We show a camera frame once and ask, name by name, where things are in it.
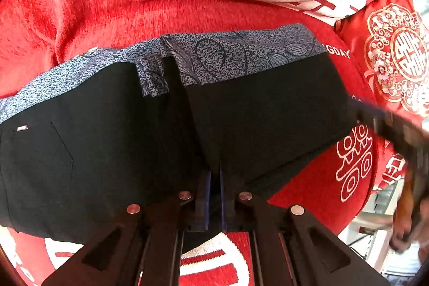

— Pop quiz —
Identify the black pants blue patterned waistband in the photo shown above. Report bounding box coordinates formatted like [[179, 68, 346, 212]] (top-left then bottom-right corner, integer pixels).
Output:
[[1, 24, 356, 244]]

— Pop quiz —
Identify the person's right hand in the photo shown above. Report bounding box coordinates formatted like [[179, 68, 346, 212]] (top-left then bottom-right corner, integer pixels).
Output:
[[390, 168, 428, 252]]

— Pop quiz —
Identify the red embroidered floral pillow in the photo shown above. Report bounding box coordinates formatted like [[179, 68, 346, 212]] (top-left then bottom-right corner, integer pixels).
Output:
[[334, 0, 428, 125]]

